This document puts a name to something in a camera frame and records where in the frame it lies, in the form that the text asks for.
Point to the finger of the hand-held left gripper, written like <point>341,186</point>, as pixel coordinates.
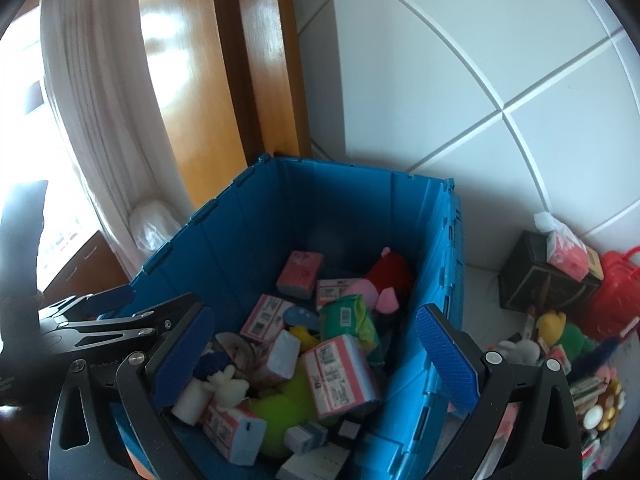
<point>107,299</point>
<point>125,325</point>

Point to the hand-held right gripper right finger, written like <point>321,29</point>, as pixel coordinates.
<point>445,355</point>

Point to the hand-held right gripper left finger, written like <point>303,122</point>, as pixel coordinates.
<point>185,355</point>

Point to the blue plastic crate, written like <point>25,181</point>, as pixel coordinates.
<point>250,220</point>

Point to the dark blue plush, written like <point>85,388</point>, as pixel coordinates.
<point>215,361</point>

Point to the brown wooden drawer cabinet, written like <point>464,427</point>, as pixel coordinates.
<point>85,262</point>

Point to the white sponge block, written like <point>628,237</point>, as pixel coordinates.
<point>192,399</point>

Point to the small cream plush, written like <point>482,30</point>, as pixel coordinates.
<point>227,385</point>

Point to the white rabbit plush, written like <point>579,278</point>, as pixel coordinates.
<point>515,352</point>

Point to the clear plastic bag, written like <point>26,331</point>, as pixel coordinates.
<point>155,225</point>

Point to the pig plush in red dress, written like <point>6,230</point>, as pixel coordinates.
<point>390,272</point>

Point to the green wipes pack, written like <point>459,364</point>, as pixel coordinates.
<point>350,322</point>

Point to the large pink white tissue pack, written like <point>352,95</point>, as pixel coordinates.
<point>340,372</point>

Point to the black gift box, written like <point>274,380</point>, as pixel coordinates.
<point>525,280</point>

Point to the green yellow plush toy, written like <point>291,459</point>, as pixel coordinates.
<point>555,327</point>

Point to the lime green plush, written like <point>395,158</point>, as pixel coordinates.
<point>290,402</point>

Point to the blue oval plush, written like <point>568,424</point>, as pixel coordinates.
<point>300,316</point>

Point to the small black white box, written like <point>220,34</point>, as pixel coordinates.
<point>347,431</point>

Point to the small white grey box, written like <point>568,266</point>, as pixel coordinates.
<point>305,436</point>

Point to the white flat box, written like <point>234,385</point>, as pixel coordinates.
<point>312,465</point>

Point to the white sheer curtain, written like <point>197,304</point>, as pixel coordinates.
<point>100,110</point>

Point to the olive cardboard box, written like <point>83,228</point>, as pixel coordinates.
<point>595,262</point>

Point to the red plastic carry case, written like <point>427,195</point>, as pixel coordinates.
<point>615,300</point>

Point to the white padded headboard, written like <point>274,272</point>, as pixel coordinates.
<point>450,60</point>

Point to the wooden wall panel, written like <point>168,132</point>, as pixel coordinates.
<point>175,110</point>

